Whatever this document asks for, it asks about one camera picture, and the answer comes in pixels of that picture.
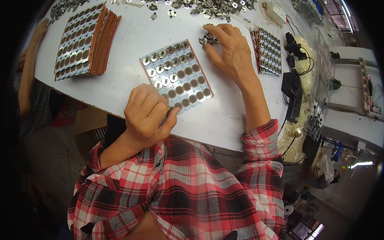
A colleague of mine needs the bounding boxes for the white side table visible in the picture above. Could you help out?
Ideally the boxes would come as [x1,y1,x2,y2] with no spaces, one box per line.
[321,45,384,149]

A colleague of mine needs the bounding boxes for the black power adapter with cable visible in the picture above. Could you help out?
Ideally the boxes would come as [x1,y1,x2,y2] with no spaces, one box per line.
[281,71,304,123]

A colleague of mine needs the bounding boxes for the handful of metal clips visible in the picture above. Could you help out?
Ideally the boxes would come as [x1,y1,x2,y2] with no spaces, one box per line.
[198,31,221,46]

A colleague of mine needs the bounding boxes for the small stack of filled panels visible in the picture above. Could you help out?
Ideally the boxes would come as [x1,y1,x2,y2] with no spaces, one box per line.
[250,27,283,77]

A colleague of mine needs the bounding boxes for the person's right hand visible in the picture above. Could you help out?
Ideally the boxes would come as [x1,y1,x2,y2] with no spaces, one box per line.
[202,23,260,88]

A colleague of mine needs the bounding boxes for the person's left hand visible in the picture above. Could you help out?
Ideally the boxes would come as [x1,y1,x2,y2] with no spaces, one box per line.
[124,84,181,150]

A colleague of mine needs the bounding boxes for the long circuit strip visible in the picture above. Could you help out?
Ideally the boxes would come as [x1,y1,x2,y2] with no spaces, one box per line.
[358,57,375,116]

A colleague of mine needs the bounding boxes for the clear bags of parts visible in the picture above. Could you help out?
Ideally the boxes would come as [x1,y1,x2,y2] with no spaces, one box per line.
[303,25,337,142]

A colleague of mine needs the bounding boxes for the heap of dark metal parts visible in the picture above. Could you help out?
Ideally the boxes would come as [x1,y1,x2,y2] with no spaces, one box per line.
[49,0,90,25]

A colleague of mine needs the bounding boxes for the white plastic bag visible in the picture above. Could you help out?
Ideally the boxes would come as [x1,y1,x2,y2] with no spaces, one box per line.
[311,148,336,184]

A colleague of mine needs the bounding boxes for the white power strip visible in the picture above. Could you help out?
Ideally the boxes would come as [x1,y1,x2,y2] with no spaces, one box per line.
[262,0,287,26]

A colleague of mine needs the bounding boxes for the thick stack of copper panels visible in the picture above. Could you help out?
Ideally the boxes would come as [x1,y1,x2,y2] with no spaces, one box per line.
[54,1,122,82]

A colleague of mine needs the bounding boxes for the black clamp device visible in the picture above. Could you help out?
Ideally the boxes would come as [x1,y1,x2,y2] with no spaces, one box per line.
[284,32,308,61]

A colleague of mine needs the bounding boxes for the silver circuit board panel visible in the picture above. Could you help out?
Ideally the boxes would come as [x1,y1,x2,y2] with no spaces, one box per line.
[139,39,214,112]

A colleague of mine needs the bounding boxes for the large pile of metal clips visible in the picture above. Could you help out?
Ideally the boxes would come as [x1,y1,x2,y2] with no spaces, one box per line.
[111,0,258,23]

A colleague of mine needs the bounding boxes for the tablet with lit screen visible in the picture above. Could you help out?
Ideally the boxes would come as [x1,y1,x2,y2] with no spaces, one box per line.
[287,213,326,240]

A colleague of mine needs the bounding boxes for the brown cardboard box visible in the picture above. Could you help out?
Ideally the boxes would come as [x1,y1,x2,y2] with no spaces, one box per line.
[73,106,109,142]

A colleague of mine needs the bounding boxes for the bag of cream plastic parts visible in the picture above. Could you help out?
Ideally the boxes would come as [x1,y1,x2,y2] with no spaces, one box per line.
[277,35,317,164]

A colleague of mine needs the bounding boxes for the person's body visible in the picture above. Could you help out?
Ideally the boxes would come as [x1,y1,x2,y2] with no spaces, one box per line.
[67,135,287,240]

